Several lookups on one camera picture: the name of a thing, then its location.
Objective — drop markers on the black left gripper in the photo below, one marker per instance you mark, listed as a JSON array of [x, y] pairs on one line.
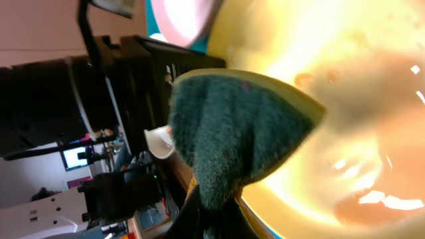
[[64, 99]]

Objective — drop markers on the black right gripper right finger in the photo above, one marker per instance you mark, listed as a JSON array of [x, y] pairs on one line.
[[232, 224]]

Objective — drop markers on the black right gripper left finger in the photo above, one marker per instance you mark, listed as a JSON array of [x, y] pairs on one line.
[[188, 224]]

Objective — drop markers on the white plate with thin smear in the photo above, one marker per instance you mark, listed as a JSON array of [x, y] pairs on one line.
[[184, 22]]

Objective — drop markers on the green yellow sponge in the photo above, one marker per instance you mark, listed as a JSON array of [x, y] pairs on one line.
[[234, 128]]

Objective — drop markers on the yellow plate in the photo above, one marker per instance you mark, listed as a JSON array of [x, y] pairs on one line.
[[360, 174]]

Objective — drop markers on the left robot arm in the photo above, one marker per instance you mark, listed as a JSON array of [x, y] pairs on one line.
[[106, 199]]

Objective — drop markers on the blue plastic tray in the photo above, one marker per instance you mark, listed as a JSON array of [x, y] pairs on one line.
[[152, 28]]

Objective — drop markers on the white plate with orange stain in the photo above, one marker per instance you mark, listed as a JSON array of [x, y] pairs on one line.
[[159, 142]]

